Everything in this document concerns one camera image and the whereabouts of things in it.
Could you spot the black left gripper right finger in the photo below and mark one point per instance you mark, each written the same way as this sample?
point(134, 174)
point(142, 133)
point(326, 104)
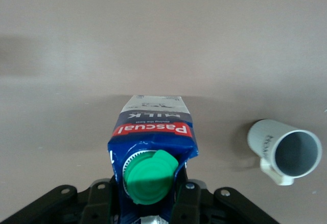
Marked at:
point(204, 206)

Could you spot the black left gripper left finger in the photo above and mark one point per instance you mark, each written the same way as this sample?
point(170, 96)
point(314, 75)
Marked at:
point(64, 206)

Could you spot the blue milk carton green cap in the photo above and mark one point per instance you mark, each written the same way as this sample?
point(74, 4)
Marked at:
point(150, 152)

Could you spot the white mug with grey inside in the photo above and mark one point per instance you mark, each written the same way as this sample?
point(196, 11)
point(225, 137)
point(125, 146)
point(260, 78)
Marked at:
point(283, 147)

